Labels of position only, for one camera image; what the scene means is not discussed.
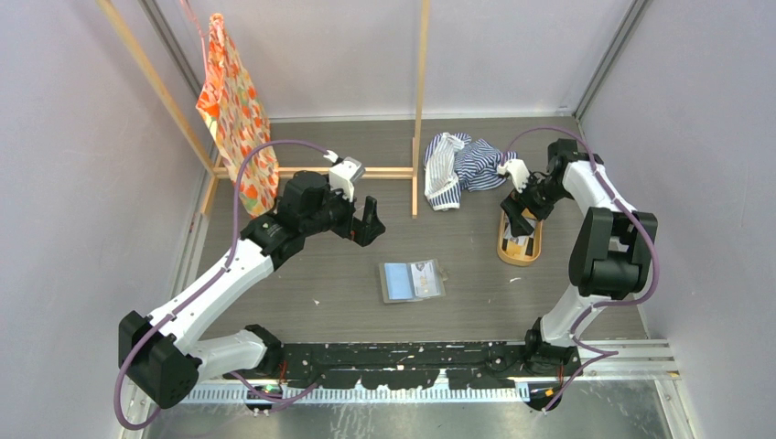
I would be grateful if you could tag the orange floral cloth bag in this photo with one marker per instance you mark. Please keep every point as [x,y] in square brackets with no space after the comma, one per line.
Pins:
[234,115]

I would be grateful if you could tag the blue white striped cloth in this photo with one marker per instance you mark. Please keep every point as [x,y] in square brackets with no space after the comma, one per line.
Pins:
[456,162]

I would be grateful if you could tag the aluminium rail frame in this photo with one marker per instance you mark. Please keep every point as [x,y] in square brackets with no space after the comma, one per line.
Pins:
[601,361]

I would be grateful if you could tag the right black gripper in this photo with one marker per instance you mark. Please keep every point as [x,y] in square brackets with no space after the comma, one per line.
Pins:
[520,226]

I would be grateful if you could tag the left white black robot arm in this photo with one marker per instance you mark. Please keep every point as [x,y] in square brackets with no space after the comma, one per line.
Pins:
[164,354]

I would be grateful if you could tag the gold card in tray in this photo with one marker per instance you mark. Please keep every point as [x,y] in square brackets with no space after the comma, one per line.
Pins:
[518,248]

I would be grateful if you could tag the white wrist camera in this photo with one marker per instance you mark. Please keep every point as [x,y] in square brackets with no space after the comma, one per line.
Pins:
[517,172]
[343,175]

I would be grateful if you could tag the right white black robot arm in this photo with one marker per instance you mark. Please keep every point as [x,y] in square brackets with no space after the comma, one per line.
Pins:
[612,255]

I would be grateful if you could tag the yellow oval tray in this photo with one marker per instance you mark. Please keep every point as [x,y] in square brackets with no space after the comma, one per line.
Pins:
[504,229]

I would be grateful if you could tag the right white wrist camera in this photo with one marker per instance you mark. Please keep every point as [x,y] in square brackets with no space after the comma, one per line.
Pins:
[517,172]

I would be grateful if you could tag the silver VIP card front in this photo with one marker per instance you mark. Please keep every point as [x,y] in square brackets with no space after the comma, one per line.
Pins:
[425,279]

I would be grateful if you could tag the clear grey card holder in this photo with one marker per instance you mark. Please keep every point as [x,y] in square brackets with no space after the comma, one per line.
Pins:
[406,282]

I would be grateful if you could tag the wooden rack frame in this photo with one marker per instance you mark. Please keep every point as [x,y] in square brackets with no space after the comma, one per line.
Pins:
[216,172]

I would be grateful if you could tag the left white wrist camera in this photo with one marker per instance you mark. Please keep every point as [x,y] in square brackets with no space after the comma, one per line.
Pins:
[343,175]

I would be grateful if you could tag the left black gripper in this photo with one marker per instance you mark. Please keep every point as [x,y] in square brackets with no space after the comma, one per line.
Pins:
[365,235]

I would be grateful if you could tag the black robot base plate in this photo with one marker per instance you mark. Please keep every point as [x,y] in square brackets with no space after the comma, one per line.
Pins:
[413,365]

